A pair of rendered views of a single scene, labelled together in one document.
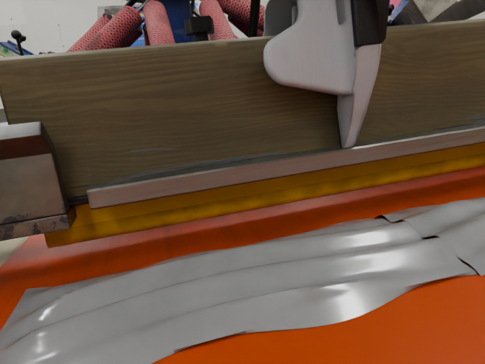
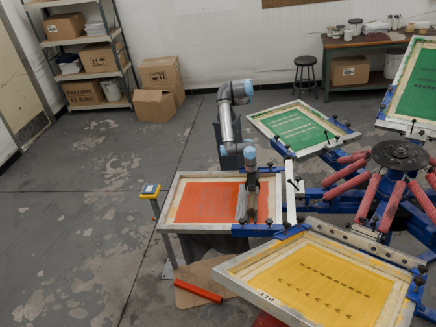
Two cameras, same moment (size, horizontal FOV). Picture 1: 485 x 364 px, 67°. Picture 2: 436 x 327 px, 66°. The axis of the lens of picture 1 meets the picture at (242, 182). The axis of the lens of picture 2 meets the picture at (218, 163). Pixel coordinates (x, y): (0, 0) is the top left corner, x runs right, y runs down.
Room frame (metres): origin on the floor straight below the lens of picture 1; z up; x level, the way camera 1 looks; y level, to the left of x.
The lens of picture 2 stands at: (0.79, -1.64, 2.52)
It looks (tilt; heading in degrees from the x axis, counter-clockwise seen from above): 36 degrees down; 116
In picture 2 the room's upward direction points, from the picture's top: 9 degrees counter-clockwise
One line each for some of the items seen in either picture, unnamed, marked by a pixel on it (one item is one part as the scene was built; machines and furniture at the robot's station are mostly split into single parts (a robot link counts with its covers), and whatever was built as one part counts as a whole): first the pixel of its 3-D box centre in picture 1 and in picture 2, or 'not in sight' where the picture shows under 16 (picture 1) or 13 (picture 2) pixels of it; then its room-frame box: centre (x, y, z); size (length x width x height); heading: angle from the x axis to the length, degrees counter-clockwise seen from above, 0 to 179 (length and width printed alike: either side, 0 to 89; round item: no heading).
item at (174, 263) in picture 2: not in sight; (164, 233); (-0.55, -0.12, 0.48); 0.22 x 0.22 x 0.96; 13
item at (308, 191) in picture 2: not in sight; (308, 193); (0.57, 0.02, 1.02); 0.17 x 0.06 x 0.05; 13
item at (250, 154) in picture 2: not in sight; (250, 156); (0.22, -0.04, 1.31); 0.09 x 0.08 x 0.11; 112
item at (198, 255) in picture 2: not in sight; (215, 245); (0.02, -0.32, 0.74); 0.46 x 0.04 x 0.42; 13
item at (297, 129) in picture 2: not in sight; (305, 125); (0.44, 0.79, 1.05); 1.08 x 0.61 x 0.23; 133
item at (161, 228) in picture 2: not in sight; (222, 198); (0.03, -0.11, 0.97); 0.79 x 0.58 x 0.04; 13
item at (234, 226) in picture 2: not in sight; (256, 230); (0.32, -0.33, 0.97); 0.30 x 0.05 x 0.07; 13
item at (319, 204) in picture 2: not in sight; (287, 207); (0.45, -0.01, 0.89); 1.24 x 0.06 x 0.06; 13
